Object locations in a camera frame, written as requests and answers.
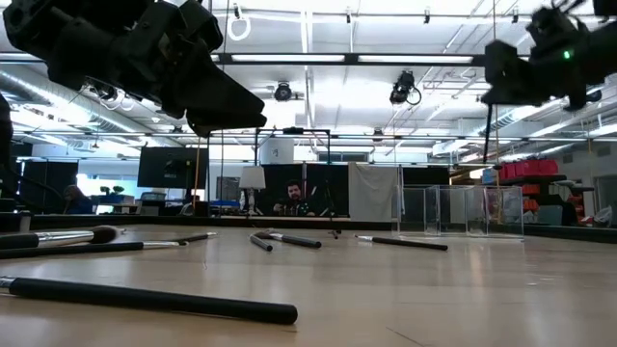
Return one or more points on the blue table box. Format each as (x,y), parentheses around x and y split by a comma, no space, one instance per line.
(113,199)

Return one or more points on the black stand frame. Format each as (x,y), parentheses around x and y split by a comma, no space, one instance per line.
(294,130)

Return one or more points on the white makeup brush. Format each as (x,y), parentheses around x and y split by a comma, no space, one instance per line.
(410,243)

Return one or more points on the dark cabinet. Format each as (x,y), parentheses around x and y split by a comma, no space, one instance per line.
(48,188)

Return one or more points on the orange storage bin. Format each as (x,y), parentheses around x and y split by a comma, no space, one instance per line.
(530,205)
(531,189)

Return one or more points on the short black makeup brush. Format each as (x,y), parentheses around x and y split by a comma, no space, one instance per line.
(260,243)

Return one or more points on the white shade table lamp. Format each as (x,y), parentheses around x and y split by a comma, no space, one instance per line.
(252,177)

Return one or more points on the black backdrop panel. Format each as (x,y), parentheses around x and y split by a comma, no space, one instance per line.
(328,183)

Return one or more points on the small green plant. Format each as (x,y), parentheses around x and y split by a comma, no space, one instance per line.
(104,190)
(118,190)

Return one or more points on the red storage bin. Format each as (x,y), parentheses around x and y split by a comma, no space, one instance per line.
(507,170)
(527,168)
(548,168)

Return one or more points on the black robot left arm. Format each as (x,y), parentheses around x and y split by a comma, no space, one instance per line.
(5,130)

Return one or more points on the white plastic bag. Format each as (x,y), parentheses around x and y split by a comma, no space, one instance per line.
(603,217)

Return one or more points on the thin pointed makeup brush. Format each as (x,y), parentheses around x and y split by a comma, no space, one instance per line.
(72,249)

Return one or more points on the thin black makeup brush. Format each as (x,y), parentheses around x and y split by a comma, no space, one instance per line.
(197,237)

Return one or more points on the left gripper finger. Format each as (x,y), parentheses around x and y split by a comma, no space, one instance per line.
(222,91)
(217,125)

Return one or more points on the silver ventilation duct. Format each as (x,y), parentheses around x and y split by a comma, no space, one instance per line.
(530,115)
(72,108)

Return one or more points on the clear acrylic brush organizer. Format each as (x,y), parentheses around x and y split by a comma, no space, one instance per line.
(438,207)

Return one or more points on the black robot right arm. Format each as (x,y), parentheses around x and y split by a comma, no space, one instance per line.
(607,53)

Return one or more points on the fluffy powder makeup brush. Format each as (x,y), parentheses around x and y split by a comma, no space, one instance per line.
(62,236)

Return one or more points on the black overhead beam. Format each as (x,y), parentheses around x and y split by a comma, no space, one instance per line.
(351,59)

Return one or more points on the grey storage bin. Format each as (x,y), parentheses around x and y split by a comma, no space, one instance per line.
(549,215)

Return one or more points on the dark shelving unit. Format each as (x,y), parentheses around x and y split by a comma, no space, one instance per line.
(540,180)

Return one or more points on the person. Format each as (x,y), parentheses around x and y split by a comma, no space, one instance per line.
(294,193)
(77,197)

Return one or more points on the black wall monitor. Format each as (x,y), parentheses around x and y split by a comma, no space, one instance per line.
(169,168)

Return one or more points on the brown bristle makeup brush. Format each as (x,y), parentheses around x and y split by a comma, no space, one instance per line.
(299,241)

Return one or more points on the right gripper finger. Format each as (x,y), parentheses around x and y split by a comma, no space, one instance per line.
(511,92)
(506,62)

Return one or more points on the white hanging box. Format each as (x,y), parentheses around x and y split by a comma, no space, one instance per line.
(277,152)

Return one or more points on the black ceiling spotlight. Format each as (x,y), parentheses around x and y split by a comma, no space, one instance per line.
(402,87)
(283,91)

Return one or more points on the white hanging cloth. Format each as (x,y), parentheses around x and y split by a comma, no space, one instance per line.
(371,193)

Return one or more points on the black metal table frame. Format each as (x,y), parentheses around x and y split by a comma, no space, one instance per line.
(144,221)

